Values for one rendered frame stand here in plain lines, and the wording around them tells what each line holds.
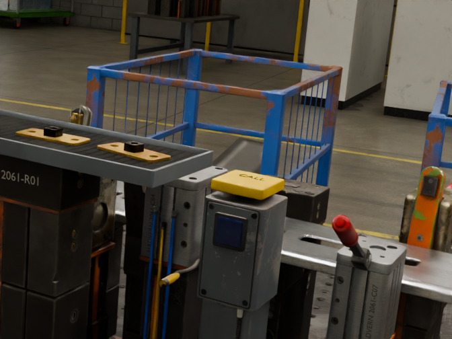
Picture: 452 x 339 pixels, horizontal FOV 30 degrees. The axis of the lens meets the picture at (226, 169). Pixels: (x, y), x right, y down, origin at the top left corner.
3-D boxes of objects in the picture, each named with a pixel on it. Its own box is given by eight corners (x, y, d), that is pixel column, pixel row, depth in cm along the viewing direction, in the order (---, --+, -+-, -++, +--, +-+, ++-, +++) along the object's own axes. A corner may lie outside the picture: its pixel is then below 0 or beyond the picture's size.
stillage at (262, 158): (178, 220, 464) (193, 48, 442) (320, 247, 442) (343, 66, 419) (74, 292, 353) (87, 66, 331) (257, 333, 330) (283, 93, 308)
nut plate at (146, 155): (172, 159, 95) (173, 148, 94) (150, 163, 92) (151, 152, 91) (118, 144, 99) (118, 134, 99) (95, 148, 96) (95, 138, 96)
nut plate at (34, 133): (92, 141, 100) (92, 131, 99) (74, 146, 96) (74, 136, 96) (32, 130, 103) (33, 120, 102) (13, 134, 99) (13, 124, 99)
